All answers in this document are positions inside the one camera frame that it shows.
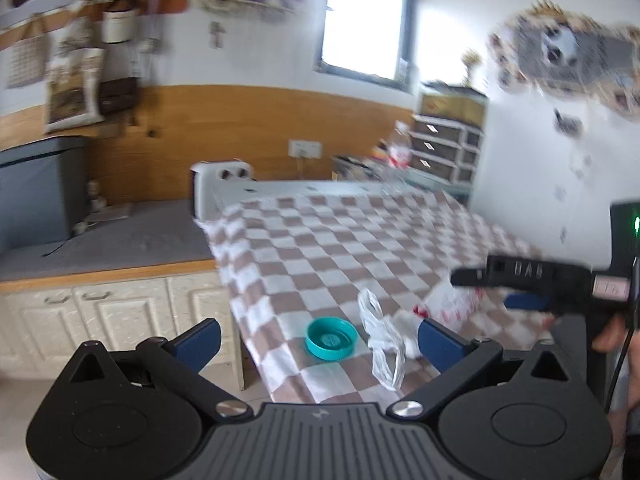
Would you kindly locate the glass fish tank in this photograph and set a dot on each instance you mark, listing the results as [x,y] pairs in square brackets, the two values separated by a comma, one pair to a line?
[452,102]

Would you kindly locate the white cabinet row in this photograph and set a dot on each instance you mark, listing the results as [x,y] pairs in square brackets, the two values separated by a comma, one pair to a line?
[115,315]

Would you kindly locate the white bucket bag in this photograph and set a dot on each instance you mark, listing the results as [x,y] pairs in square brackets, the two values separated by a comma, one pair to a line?
[119,25]

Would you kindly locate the white drawer unit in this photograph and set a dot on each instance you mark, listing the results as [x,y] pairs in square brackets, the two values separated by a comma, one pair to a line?
[445,150]

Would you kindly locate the teal lid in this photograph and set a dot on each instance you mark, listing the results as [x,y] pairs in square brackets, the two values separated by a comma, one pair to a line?
[331,340]

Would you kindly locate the brown white checkered tablecloth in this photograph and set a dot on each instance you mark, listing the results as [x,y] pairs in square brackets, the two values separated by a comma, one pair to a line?
[350,245]

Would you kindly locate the white wall outlet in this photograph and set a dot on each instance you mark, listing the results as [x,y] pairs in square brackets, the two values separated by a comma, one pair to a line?
[305,149]

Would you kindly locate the brown shoulder bag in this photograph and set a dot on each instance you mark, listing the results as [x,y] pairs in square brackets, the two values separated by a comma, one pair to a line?
[118,96]

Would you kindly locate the knitted beige bag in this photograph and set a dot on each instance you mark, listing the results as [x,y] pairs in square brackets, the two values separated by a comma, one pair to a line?
[25,62]

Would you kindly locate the red white plastic wrapper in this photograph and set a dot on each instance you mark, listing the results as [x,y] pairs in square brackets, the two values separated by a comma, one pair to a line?
[450,302]

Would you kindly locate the person's right hand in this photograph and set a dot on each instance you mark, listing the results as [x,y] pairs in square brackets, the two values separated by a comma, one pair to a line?
[612,335]

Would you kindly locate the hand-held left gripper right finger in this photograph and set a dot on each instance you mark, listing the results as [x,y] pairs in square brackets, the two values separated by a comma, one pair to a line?
[441,346]

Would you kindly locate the wooden wall hook board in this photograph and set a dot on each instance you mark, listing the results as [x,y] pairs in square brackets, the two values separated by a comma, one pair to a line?
[172,4]

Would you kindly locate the cat wall hanging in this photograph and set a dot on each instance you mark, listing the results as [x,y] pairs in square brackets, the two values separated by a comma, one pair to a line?
[565,52]

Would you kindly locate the dark framed window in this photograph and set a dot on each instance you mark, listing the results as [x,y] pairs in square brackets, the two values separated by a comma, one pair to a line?
[362,15]

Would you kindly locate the grey counter mat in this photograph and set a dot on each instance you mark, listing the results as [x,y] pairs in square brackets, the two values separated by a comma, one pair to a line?
[125,240]

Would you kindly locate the white plastic bag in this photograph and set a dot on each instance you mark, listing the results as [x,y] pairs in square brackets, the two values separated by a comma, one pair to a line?
[387,345]

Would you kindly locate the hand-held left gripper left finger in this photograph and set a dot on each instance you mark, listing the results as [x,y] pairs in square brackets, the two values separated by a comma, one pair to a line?
[200,344]

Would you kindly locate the grey storage box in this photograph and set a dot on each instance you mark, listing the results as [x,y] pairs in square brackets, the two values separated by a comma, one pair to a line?
[37,190]

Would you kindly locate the clear water bottle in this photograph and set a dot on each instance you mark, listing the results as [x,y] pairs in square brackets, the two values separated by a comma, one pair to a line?
[398,157]

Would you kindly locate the printed tote bag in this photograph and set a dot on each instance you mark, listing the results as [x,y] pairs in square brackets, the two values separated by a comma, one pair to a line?
[75,90]

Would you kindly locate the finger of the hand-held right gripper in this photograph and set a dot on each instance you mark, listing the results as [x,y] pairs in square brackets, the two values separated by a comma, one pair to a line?
[525,274]
[527,302]

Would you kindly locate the dried flower vase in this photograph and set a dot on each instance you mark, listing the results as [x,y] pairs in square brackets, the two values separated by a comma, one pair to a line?
[471,67]

